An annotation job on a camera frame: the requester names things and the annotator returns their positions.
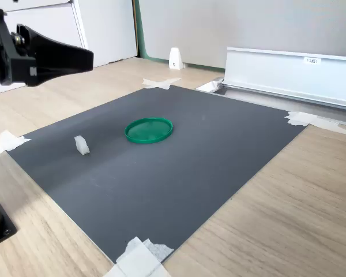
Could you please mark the small white bracket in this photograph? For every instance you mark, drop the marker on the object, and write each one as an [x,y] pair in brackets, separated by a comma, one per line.
[175,57]

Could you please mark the small white plastic terminal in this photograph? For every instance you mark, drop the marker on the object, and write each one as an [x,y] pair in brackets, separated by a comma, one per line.
[81,145]

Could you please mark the green partition trim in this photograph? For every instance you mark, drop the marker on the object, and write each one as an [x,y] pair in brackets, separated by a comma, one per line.
[137,29]

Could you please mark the round green lid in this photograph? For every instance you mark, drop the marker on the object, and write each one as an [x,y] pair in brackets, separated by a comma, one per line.
[148,131]

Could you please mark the dark grey mat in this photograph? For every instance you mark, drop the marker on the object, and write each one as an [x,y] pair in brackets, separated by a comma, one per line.
[161,187]

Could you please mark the grey partition panel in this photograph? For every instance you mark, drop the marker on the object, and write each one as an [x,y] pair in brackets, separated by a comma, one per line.
[248,26]

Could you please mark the white cabinet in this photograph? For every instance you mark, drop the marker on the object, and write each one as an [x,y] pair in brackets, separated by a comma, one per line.
[103,29]

